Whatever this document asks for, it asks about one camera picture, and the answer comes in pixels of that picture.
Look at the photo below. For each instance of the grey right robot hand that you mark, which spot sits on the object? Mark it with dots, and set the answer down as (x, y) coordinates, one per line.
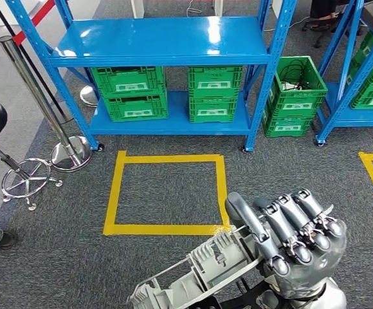
(302, 264)

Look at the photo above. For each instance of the grey plastic wheel hubcap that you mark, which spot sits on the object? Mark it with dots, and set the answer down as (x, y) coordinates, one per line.
(205, 264)

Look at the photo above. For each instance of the long blue metal shelf rack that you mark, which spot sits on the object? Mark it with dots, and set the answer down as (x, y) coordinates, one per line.
(161, 40)

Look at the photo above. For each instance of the white power adapter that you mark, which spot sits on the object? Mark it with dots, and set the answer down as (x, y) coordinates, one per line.
(289, 86)

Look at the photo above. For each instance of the black office chair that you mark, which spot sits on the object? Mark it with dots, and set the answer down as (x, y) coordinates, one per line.
(326, 25)

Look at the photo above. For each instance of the chrome barrier stanchion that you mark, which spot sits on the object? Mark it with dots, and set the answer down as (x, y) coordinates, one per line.
(70, 155)

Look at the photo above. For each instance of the dark barrier stanchion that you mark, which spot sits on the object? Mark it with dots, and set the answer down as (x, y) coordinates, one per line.
(88, 97)

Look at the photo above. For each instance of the thin black rod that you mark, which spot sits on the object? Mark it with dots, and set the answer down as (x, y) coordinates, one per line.
(30, 64)

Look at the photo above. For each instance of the red barrier belt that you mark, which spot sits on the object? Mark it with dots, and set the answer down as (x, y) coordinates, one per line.
(32, 23)

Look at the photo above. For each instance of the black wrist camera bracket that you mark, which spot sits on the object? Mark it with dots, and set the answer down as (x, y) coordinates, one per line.
(238, 300)

